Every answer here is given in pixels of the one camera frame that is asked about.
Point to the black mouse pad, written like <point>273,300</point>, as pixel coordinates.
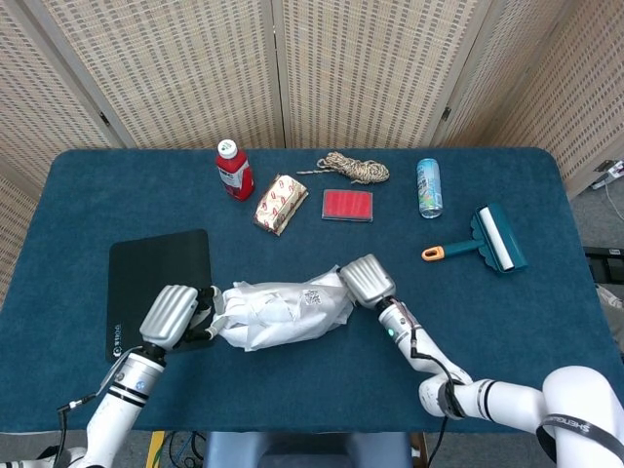
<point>146,263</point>

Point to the black equipment frame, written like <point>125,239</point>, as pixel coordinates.
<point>604,256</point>

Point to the red-printed tissue pack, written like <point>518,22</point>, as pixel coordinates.
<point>280,205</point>

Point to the blue drink can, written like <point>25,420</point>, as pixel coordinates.
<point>429,187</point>

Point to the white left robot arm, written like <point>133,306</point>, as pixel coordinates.
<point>122,400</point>

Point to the white power strip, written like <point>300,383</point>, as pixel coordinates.
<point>612,171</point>

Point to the red ink pad case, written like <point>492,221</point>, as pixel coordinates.
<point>347,205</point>

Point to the woven folding screen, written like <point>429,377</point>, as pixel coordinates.
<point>195,73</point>

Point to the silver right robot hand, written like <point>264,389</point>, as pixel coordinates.
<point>368,280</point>

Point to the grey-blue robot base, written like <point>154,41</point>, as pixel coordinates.
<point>307,451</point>

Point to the white plastic bag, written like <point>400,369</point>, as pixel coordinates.
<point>283,312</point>

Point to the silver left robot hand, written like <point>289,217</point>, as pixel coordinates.
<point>168,314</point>

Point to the blue felt table cover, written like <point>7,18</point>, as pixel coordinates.
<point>292,395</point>

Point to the yellow floor strip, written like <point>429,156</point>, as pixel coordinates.
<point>155,451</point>

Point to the red bottle white cap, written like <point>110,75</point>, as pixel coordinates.
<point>236,175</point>

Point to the teal lint roller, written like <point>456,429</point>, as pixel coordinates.
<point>507,234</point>

